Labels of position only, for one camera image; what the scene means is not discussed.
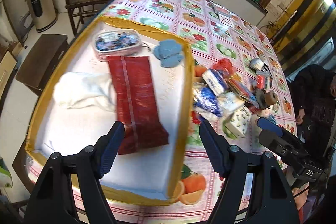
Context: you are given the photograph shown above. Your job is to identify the blue cloth in box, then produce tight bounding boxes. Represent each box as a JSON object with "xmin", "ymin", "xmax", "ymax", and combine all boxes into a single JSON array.
[{"xmin": 153, "ymin": 39, "xmax": 184, "ymax": 68}]

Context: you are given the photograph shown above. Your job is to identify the dark wooden stool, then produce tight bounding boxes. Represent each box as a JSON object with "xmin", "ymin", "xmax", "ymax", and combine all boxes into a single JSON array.
[{"xmin": 16, "ymin": 34, "xmax": 68, "ymax": 96}]

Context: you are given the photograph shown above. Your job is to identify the red plastic package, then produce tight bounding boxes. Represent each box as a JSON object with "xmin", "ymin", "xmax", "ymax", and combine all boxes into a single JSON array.
[{"xmin": 107, "ymin": 56, "xmax": 169, "ymax": 155}]

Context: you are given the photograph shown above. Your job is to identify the white cloth in box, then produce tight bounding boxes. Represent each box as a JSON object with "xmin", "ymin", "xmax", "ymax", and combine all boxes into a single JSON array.
[{"xmin": 53, "ymin": 72, "xmax": 116, "ymax": 112}]

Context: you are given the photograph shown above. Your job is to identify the red shiny wrapped item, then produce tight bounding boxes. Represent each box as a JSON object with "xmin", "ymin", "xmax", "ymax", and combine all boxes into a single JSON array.
[{"xmin": 211, "ymin": 58, "xmax": 235, "ymax": 78}]

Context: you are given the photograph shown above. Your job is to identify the blue white tissue pack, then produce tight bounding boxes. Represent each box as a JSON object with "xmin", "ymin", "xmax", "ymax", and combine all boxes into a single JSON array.
[{"xmin": 202, "ymin": 69, "xmax": 229, "ymax": 97}]

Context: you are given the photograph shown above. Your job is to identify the brown tape roll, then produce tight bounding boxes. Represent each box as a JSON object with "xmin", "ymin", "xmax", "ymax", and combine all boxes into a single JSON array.
[{"xmin": 264, "ymin": 90, "xmax": 278, "ymax": 107}]

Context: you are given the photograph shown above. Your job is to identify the playing cards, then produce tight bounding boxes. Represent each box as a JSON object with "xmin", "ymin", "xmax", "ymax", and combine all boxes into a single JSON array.
[{"xmin": 213, "ymin": 3, "xmax": 234, "ymax": 27}]

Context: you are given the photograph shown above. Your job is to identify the person in dark clothes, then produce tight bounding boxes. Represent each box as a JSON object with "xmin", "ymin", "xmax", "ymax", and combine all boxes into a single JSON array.
[{"xmin": 289, "ymin": 64, "xmax": 335, "ymax": 159}]

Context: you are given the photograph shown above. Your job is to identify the white floral tissue box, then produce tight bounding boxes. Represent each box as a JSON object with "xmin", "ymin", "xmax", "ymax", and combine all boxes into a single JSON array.
[{"xmin": 225, "ymin": 105, "xmax": 252, "ymax": 138}]

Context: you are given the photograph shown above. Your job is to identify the floral plastic tablecloth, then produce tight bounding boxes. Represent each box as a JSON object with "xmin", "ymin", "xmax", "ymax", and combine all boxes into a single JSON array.
[{"xmin": 26, "ymin": 0, "xmax": 299, "ymax": 223}]

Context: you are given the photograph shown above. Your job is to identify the blue white plastic bag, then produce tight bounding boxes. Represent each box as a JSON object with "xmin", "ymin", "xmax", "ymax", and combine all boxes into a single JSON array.
[{"xmin": 193, "ymin": 83, "xmax": 223, "ymax": 121}]

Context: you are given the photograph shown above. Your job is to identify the blue patterned oval pouch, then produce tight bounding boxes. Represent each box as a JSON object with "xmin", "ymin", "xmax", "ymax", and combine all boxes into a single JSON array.
[{"xmin": 92, "ymin": 29, "xmax": 142, "ymax": 61}]

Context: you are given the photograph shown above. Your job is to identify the white tape roll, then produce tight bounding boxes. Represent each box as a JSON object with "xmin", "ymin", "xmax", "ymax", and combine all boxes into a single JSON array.
[{"xmin": 249, "ymin": 58, "xmax": 265, "ymax": 71}]

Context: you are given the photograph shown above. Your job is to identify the yellow white storage box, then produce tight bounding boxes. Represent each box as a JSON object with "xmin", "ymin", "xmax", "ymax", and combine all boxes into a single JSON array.
[{"xmin": 25, "ymin": 16, "xmax": 194, "ymax": 206}]

